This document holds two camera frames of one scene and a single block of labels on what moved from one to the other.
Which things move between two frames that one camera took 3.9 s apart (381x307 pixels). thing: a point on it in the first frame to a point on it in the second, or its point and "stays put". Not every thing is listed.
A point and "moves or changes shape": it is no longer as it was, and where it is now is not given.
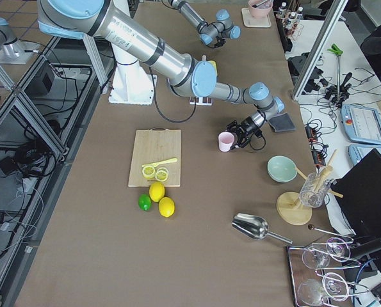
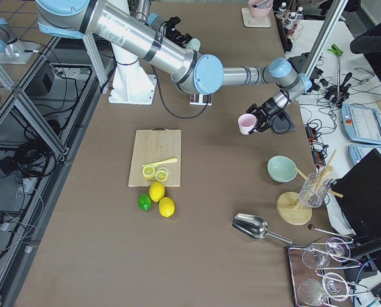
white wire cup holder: x=201 y=100 stays put
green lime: x=145 y=201 stays put
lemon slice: x=148 y=172 stays put
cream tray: x=251 y=21 stays put
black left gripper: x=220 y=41 to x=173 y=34
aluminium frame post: x=335 y=10 stays put
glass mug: x=314 y=189 stays put
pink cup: x=225 y=141 moves or changes shape
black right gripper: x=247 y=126 to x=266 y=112
